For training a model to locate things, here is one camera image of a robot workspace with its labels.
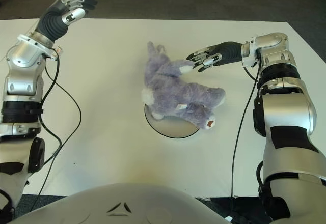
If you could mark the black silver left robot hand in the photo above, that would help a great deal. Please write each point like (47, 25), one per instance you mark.
(56, 20)

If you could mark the white plate with black rim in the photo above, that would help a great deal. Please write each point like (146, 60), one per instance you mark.
(173, 130)

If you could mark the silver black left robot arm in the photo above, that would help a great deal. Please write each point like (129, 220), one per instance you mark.
(23, 76)

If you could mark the silver robot torso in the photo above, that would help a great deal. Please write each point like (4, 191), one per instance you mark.
(122, 203)

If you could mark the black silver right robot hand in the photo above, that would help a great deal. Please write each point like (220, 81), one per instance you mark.
(226, 52)

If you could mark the purple plush rabbit doll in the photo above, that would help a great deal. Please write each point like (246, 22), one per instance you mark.
(173, 86)

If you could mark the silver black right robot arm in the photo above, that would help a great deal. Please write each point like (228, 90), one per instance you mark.
(285, 112)

